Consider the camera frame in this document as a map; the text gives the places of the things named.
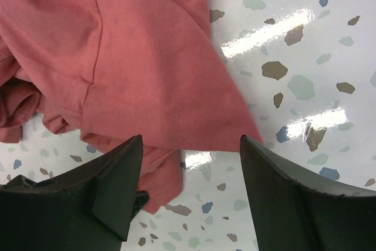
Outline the red t-shirt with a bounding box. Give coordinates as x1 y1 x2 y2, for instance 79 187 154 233
1 0 261 214

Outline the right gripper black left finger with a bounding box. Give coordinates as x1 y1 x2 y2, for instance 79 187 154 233
1 135 144 251

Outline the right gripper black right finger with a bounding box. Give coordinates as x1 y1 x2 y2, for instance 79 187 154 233
240 135 375 251

